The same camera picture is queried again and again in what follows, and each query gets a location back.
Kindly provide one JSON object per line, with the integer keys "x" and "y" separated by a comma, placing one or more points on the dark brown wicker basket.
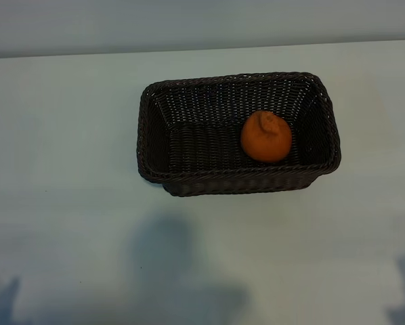
{"x": 206, "y": 145}

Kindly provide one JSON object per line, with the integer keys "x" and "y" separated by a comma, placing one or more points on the orange fruit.
{"x": 267, "y": 142}

